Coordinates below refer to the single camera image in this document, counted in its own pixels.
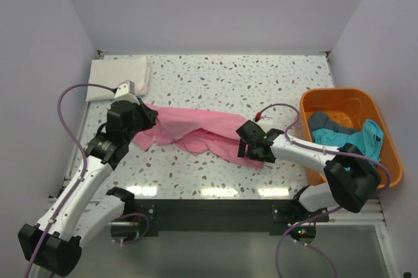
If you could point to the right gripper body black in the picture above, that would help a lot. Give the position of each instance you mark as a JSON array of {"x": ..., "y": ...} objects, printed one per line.
[{"x": 251, "y": 154}]

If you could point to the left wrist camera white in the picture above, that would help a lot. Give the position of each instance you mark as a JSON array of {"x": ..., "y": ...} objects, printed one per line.
[{"x": 126, "y": 91}]

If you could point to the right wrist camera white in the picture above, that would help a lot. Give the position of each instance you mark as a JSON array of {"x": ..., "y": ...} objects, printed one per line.
[{"x": 266, "y": 124}]

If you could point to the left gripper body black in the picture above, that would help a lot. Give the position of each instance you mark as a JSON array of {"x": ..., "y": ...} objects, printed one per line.
[{"x": 142, "y": 121}]

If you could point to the orange plastic basket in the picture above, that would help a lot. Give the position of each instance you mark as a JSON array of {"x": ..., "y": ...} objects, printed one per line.
[{"x": 351, "y": 107}]

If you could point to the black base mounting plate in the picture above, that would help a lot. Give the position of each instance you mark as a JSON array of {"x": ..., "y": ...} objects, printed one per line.
[{"x": 272, "y": 216}]

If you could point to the folded white t shirt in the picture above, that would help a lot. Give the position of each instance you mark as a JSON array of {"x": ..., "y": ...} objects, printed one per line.
[{"x": 112, "y": 72}]

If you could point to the pink t shirt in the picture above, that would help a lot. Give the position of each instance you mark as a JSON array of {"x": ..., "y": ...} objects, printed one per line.
[{"x": 197, "y": 132}]

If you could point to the turquoise t shirt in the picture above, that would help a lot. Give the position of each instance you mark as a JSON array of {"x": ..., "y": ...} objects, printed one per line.
[{"x": 369, "y": 140}]

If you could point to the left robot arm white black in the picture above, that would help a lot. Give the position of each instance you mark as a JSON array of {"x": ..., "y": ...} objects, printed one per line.
[{"x": 56, "y": 240}]

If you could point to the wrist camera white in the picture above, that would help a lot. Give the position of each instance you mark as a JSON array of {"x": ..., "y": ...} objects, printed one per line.
[
  {"x": 266, "y": 124},
  {"x": 126, "y": 91}
]

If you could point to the grey t shirt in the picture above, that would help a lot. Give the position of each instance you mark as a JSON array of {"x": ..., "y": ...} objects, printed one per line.
[{"x": 321, "y": 120}]

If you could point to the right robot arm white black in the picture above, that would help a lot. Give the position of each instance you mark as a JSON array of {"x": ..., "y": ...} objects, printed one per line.
[{"x": 350, "y": 179}]

